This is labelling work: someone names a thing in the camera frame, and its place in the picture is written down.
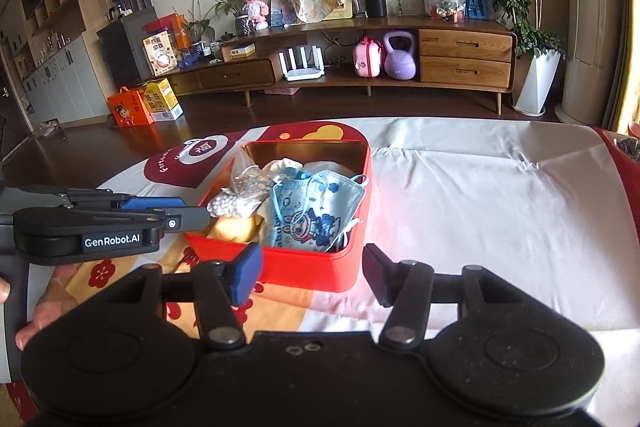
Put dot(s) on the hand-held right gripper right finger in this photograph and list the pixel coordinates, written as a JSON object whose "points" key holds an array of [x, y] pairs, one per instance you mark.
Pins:
{"points": [[380, 274]]}

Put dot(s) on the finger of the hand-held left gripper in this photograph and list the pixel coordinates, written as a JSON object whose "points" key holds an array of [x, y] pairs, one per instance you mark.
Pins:
{"points": [[150, 203], [190, 219]]}

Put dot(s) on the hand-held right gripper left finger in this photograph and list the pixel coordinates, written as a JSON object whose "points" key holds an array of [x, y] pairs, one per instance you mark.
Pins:
{"points": [[247, 274]]}

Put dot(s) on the red tin box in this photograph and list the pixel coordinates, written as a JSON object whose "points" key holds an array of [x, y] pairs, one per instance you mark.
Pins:
{"points": [[310, 269]]}

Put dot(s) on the printed blue face mask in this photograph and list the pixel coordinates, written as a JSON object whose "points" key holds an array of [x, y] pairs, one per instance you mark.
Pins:
{"points": [[305, 227]]}

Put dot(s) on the person's left hand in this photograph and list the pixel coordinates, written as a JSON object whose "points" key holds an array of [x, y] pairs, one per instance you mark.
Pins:
{"points": [[45, 314]]}

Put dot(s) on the orange gift bag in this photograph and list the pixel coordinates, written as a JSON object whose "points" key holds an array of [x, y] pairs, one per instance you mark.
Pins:
{"points": [[130, 109]]}

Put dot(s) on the yellow printed box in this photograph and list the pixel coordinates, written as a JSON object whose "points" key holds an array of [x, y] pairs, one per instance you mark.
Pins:
{"points": [[162, 99]]}

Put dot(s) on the clear plastic bag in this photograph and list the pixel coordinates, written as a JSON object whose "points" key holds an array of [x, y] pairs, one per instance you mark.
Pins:
{"points": [[330, 168]]}

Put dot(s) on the dark wooden door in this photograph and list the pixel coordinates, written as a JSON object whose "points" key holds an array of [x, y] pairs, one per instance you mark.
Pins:
{"points": [[10, 117]]}

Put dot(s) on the printed white tablecloth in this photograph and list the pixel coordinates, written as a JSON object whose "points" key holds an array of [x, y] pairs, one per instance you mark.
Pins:
{"points": [[500, 217]]}

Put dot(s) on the white printed box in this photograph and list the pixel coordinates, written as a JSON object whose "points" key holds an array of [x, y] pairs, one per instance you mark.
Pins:
{"points": [[159, 57]]}

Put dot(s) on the dark grey cabinet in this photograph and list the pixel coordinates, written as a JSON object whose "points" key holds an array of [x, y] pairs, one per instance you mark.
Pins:
{"points": [[120, 52]]}

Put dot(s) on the small orange bag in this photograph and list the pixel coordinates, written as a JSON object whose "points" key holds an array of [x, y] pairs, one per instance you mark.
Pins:
{"points": [[181, 32]]}

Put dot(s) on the small leafy potted plant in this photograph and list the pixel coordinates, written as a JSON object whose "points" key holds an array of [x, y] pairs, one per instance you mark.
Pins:
{"points": [[197, 27]]}

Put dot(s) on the white router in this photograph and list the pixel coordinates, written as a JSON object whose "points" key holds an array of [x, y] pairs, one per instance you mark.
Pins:
{"points": [[302, 72]]}

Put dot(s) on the potted plant dark pot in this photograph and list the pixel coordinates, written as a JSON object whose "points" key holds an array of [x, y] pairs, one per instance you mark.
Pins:
{"points": [[244, 25]]}

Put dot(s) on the purple kettlebell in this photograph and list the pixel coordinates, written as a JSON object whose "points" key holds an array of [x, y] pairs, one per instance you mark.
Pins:
{"points": [[400, 67]]}

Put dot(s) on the pink toy suitcase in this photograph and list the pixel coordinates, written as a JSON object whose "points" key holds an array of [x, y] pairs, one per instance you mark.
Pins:
{"points": [[367, 59]]}

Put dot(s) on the pink plush doll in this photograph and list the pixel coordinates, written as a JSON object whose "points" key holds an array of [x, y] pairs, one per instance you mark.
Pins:
{"points": [[255, 7]]}

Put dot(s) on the pastel printed box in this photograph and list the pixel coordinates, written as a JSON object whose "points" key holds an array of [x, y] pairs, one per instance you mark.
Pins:
{"points": [[282, 7]]}

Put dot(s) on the wooden TV cabinet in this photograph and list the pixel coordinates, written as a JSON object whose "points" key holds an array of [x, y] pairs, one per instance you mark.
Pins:
{"points": [[465, 44]]}

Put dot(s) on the white planter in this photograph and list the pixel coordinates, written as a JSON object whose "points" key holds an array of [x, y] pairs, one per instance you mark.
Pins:
{"points": [[537, 82]]}

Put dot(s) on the red cloth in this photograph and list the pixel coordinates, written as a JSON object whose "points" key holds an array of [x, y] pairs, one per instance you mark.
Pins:
{"points": [[625, 167]]}

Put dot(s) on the clear glass vase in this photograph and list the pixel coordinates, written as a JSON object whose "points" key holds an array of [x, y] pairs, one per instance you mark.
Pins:
{"points": [[359, 4]]}

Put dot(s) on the black speaker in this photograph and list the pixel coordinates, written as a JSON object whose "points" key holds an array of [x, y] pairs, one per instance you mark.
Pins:
{"points": [[374, 2]]}

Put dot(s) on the pink plastic item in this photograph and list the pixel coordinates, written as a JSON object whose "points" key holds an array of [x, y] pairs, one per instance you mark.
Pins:
{"points": [[634, 129]]}

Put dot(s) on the white standing air conditioner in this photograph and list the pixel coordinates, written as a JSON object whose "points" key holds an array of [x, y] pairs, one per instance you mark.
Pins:
{"points": [[595, 32]]}

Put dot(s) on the yellow curtain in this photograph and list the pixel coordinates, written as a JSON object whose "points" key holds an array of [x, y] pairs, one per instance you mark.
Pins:
{"points": [[630, 32]]}

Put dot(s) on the wooden wall shelf cabinet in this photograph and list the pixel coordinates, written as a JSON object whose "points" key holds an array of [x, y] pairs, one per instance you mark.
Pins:
{"points": [[75, 82]]}

